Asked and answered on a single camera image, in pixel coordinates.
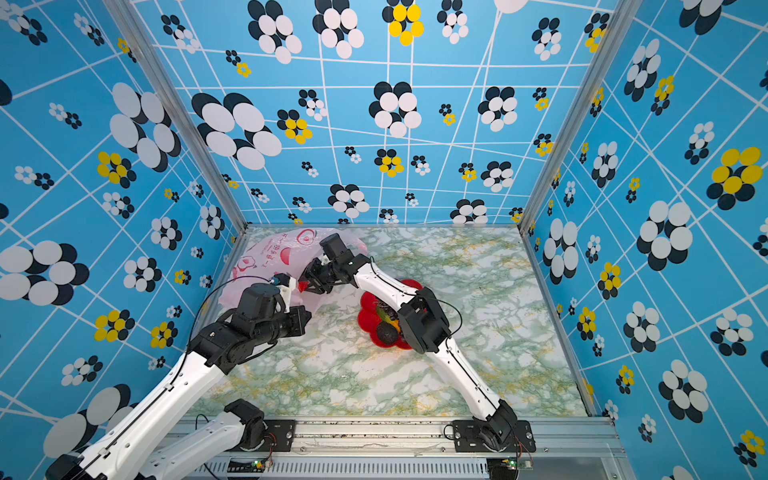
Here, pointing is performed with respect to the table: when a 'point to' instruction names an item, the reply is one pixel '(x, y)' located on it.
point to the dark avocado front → (387, 333)
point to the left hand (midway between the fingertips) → (314, 313)
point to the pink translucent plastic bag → (282, 251)
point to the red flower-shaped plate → (368, 320)
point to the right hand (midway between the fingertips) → (298, 282)
